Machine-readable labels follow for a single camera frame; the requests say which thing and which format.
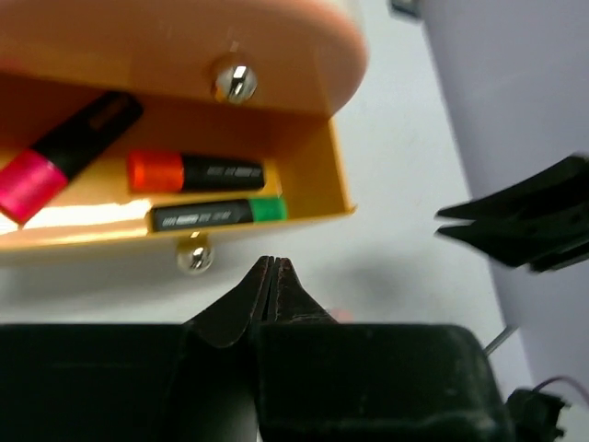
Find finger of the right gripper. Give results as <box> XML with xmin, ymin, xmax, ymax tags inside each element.
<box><xmin>437</xmin><ymin>155</ymin><xmax>588</xmax><ymax>220</ymax></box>
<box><xmin>437</xmin><ymin>215</ymin><xmax>588</xmax><ymax>273</ymax></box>

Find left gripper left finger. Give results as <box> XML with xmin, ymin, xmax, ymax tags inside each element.
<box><xmin>1</xmin><ymin>256</ymin><xmax>272</xmax><ymax>441</ymax></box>

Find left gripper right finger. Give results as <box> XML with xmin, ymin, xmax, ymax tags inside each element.
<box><xmin>255</xmin><ymin>258</ymin><xmax>515</xmax><ymax>441</ymax></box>

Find green highlighter marker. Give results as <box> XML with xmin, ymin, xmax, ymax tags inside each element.
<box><xmin>148</xmin><ymin>197</ymin><xmax>288</xmax><ymax>232</ymax></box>

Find orange highlighter marker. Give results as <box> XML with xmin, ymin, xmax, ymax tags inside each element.
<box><xmin>126</xmin><ymin>150</ymin><xmax>266</xmax><ymax>193</ymax></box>

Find yellow drawer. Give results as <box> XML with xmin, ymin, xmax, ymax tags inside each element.
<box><xmin>1</xmin><ymin>83</ymin><xmax>355</xmax><ymax>261</ymax></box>

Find pink highlighter marker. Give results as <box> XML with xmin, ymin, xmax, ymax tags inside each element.
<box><xmin>1</xmin><ymin>91</ymin><xmax>144</xmax><ymax>225</ymax></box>

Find orange drawer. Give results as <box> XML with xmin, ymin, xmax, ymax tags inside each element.
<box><xmin>1</xmin><ymin>1</ymin><xmax>367</xmax><ymax>115</ymax></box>

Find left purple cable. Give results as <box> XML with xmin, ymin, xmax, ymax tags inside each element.
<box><xmin>536</xmin><ymin>376</ymin><xmax>589</xmax><ymax>401</ymax></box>

